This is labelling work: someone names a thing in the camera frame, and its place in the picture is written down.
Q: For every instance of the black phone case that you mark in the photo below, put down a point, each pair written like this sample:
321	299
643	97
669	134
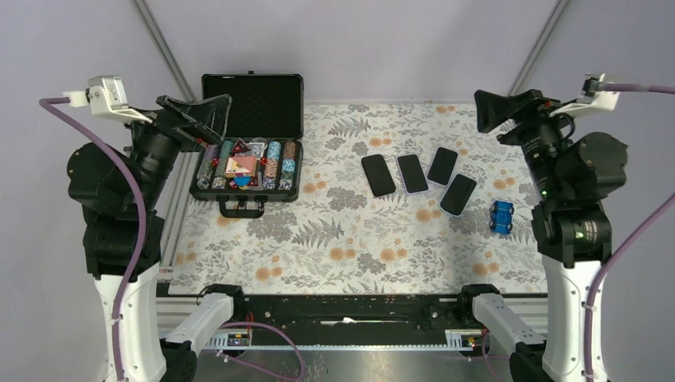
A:
378	175

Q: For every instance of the blue toy car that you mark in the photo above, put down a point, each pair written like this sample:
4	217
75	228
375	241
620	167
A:
501	217

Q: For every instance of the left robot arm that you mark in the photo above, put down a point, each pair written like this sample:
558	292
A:
118	193

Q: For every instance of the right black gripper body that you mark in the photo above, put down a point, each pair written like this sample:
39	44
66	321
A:
540	135

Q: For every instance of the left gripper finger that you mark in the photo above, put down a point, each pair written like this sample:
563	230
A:
208	119
176	106

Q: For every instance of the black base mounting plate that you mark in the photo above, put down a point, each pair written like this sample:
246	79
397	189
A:
349	322

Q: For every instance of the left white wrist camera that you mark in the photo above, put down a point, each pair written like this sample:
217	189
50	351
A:
107	99

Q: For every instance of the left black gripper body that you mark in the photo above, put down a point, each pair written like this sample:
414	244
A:
185	138

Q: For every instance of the phone in lilac case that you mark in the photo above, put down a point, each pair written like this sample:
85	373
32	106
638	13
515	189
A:
412	175

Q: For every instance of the phone in light-blue case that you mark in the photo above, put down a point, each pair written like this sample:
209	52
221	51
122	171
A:
457	195

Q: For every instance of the black poker chip case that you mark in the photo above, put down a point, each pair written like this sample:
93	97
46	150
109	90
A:
265	120

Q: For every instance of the floral table mat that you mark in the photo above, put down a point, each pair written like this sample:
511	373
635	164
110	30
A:
337	238

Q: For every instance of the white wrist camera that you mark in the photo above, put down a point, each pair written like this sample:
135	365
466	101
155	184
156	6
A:
107	99
593	99

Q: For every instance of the phone in white case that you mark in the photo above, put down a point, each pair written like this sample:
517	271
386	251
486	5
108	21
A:
442	166

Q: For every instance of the card deck box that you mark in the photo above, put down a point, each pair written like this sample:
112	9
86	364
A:
241	166

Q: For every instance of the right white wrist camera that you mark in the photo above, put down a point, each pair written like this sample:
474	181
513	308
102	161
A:
593	99

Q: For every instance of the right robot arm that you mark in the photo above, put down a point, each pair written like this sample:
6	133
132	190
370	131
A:
571	229

